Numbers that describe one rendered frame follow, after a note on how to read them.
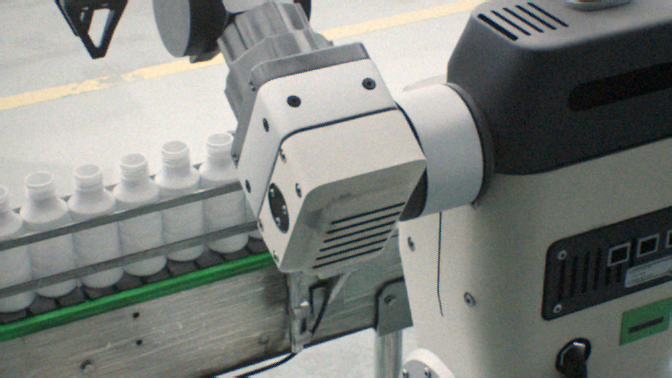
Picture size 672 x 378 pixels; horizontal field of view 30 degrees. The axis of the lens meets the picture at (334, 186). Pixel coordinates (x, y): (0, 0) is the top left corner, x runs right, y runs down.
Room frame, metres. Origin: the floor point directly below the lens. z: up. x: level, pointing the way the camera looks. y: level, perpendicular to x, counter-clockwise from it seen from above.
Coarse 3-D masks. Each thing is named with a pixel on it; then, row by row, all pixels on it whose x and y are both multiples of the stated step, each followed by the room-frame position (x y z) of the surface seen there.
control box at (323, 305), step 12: (396, 228) 1.34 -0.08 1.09; (396, 240) 1.35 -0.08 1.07; (384, 252) 1.35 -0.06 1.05; (396, 252) 1.36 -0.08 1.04; (360, 264) 1.34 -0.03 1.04; (324, 276) 1.32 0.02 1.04; (324, 288) 1.45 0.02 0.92; (336, 288) 1.43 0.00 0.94; (324, 300) 1.38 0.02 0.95; (336, 300) 1.46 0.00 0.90; (324, 312) 1.39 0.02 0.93; (312, 336) 1.41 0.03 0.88; (288, 360) 1.41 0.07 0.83; (252, 372) 1.40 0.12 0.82
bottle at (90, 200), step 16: (80, 176) 1.38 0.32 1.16; (96, 176) 1.37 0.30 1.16; (80, 192) 1.36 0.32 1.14; (96, 192) 1.36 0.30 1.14; (80, 208) 1.35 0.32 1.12; (96, 208) 1.35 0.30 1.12; (112, 208) 1.37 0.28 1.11; (112, 224) 1.36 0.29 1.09; (80, 240) 1.35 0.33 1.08; (96, 240) 1.35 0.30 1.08; (112, 240) 1.36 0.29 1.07; (80, 256) 1.35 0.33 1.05; (96, 256) 1.35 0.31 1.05; (112, 256) 1.36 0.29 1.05; (112, 272) 1.36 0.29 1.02; (96, 288) 1.35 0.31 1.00
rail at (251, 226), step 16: (112, 192) 1.43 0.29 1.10; (208, 192) 1.41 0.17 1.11; (224, 192) 1.42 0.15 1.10; (16, 208) 1.37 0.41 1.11; (144, 208) 1.37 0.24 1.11; (160, 208) 1.38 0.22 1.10; (80, 224) 1.34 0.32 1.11; (96, 224) 1.35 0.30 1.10; (256, 224) 1.44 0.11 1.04; (16, 240) 1.30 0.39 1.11; (32, 240) 1.31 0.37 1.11; (192, 240) 1.40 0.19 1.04; (208, 240) 1.41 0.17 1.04; (128, 256) 1.36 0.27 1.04; (144, 256) 1.37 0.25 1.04; (64, 272) 1.33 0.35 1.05; (80, 272) 1.33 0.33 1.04; (96, 272) 1.34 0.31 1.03; (0, 288) 1.29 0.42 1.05; (16, 288) 1.30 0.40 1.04; (32, 288) 1.31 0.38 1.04
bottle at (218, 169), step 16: (208, 144) 1.44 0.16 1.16; (224, 144) 1.45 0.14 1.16; (208, 160) 1.44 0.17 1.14; (224, 160) 1.44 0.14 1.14; (208, 176) 1.43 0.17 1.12; (224, 176) 1.43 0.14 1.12; (240, 192) 1.44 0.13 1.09; (208, 208) 1.43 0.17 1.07; (224, 208) 1.43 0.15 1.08; (240, 208) 1.44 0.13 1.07; (208, 224) 1.43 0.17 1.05; (224, 224) 1.43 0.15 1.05; (240, 224) 1.44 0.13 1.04; (224, 240) 1.43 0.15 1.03; (240, 240) 1.43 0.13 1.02
